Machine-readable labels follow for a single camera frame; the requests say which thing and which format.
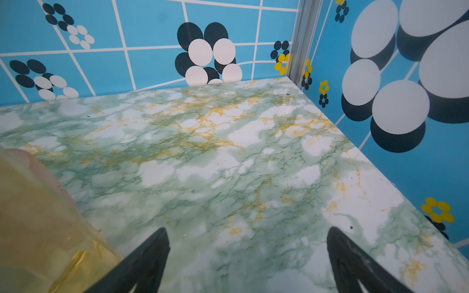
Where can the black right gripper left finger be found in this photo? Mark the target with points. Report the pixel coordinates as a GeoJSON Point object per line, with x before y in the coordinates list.
{"type": "Point", "coordinates": [141, 271]}

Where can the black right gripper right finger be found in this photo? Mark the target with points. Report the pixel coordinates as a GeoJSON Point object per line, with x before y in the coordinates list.
{"type": "Point", "coordinates": [353, 269]}

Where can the yellow glass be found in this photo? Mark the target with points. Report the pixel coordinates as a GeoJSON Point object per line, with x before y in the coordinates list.
{"type": "Point", "coordinates": [46, 244]}

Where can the aluminium corner post right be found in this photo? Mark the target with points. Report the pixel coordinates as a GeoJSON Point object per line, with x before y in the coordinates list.
{"type": "Point", "coordinates": [303, 35]}

